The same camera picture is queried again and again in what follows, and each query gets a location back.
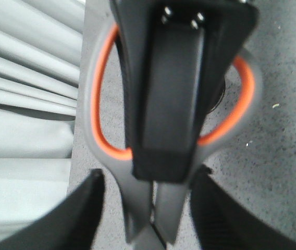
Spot grey pleated curtain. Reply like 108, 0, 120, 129
0, 1, 85, 240

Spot black opposing left gripper right finger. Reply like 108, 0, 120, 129
110, 1, 259, 182

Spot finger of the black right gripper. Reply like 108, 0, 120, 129
190, 166, 296, 249

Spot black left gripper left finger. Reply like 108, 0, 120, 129
0, 169, 105, 249

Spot grey orange handled scissors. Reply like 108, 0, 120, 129
82, 20, 263, 249

